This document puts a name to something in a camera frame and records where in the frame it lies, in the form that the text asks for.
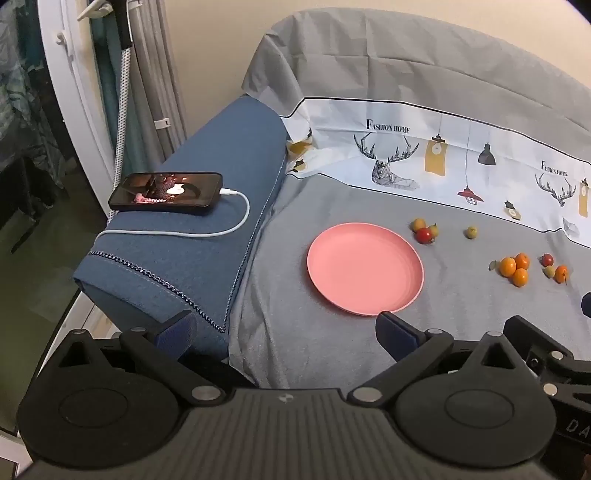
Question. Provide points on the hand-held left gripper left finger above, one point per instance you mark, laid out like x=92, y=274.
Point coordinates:
x=178, y=333

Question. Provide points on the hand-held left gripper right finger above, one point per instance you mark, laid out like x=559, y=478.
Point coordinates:
x=396, y=333

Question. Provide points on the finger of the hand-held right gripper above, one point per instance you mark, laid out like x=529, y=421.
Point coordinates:
x=540, y=346
x=587, y=305

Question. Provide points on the orange tomato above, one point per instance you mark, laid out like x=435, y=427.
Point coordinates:
x=507, y=266
x=522, y=261
x=562, y=273

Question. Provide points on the small yellow fruit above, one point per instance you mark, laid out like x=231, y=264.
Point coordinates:
x=434, y=230
x=419, y=225
x=471, y=232
x=549, y=271

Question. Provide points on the red cherry tomato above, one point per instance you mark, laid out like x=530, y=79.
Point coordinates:
x=424, y=236
x=547, y=259

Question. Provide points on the small orange mandarin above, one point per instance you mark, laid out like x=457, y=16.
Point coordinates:
x=520, y=277

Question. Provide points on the pink plate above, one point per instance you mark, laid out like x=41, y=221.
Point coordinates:
x=364, y=267

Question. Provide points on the grey printed bed sheet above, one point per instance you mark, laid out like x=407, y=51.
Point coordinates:
x=461, y=304

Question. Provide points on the blue pillow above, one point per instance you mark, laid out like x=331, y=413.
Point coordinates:
x=194, y=263

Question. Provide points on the black smartphone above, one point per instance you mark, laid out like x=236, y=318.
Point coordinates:
x=166, y=191

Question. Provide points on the white curtain clip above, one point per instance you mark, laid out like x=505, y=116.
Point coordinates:
x=161, y=123

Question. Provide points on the teal curtain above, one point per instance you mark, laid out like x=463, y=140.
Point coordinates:
x=104, y=92

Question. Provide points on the grey curtain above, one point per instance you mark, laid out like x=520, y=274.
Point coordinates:
x=159, y=69

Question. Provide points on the hanging clothes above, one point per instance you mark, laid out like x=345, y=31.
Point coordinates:
x=27, y=92

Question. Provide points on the white plastic steamer holder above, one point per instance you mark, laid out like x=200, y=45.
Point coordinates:
x=94, y=10

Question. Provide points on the white curved frame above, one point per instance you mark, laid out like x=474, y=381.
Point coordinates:
x=69, y=92

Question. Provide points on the white frame hook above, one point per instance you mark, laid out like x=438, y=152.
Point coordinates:
x=64, y=41

